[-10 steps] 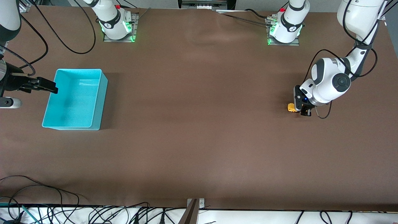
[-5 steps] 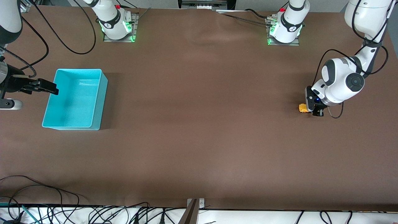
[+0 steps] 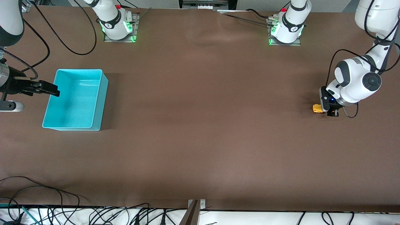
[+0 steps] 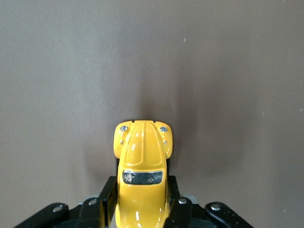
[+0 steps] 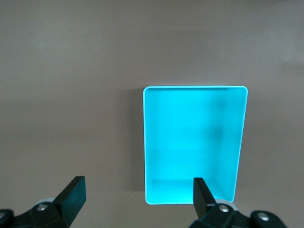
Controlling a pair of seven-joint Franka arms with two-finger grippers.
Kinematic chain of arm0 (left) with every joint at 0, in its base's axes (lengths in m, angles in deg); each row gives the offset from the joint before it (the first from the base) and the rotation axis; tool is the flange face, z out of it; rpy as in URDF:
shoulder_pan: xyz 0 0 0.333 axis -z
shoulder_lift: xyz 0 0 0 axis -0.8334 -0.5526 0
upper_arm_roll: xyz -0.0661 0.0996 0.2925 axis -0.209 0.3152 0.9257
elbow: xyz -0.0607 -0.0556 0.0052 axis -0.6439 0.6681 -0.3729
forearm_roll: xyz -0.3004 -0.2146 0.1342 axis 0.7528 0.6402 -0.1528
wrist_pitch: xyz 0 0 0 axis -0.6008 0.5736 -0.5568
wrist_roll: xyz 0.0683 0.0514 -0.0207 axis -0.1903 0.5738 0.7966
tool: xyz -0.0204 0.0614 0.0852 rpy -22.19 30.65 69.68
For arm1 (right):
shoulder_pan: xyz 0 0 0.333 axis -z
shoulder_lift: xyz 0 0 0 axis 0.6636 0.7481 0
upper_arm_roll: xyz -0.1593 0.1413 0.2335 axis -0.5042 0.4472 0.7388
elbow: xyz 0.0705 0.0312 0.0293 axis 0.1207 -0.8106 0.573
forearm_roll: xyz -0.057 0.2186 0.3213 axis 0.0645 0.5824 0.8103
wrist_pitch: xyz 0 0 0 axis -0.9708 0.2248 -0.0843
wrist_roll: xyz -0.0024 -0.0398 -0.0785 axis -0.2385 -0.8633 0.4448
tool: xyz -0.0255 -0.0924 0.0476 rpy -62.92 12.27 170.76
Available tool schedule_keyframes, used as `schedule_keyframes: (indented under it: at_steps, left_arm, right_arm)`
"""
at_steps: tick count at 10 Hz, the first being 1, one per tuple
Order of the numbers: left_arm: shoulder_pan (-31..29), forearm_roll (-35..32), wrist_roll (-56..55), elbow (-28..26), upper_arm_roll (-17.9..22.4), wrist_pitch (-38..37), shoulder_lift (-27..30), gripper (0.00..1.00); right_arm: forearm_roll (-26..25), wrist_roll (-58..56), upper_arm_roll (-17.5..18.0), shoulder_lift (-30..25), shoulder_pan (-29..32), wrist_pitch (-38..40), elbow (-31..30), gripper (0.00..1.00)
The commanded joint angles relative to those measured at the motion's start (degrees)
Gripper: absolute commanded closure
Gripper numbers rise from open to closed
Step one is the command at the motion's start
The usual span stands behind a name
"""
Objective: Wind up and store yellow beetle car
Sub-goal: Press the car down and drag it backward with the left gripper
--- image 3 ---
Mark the grey camera mount pole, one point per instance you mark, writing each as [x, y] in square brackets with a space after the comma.
[190, 215]

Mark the turquoise plastic bin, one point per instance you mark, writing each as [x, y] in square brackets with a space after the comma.
[75, 103]

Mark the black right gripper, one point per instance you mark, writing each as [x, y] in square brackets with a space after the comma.
[15, 84]

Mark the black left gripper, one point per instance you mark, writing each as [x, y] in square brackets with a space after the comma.
[333, 112]

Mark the white flat strip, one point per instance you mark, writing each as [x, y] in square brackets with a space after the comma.
[232, 11]

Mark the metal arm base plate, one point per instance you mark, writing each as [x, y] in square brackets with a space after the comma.
[297, 43]
[135, 28]

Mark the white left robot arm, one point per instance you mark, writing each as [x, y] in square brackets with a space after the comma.
[356, 81]

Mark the black grey control box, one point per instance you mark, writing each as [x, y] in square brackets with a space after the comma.
[206, 3]

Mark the yellow beetle toy car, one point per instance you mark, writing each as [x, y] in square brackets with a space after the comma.
[317, 108]

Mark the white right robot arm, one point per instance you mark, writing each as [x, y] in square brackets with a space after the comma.
[112, 22]

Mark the small metal mount bracket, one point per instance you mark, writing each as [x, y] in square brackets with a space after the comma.
[202, 203]

